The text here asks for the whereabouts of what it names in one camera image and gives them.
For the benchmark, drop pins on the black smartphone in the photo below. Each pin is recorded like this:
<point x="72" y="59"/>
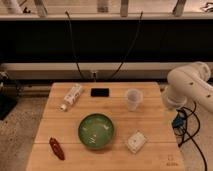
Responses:
<point x="99" y="92"/>

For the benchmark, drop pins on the red brown chili pepper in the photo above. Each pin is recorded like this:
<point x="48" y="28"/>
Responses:
<point x="56" y="148"/>

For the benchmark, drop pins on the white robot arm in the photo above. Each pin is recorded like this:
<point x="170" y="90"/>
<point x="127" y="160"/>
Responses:
<point x="189" y="81"/>

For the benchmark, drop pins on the white square box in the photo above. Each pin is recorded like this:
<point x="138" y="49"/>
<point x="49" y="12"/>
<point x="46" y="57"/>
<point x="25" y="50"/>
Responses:
<point x="135" y="142"/>

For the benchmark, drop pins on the black equipment at left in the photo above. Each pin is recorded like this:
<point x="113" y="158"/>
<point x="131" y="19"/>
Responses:
<point x="9" y="93"/>

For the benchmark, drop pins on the white tube bottle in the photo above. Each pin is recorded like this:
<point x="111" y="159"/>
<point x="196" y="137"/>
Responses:
<point x="71" y="97"/>

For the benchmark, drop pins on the green ceramic bowl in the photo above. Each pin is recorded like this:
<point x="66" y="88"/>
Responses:
<point x="96" y="131"/>

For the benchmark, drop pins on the wall socket outlet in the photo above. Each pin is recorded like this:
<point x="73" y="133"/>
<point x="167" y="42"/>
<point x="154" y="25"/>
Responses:
<point x="94" y="75"/>

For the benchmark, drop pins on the blue connector plug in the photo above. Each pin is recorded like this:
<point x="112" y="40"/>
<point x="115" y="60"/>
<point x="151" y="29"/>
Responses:
<point x="180" y="120"/>

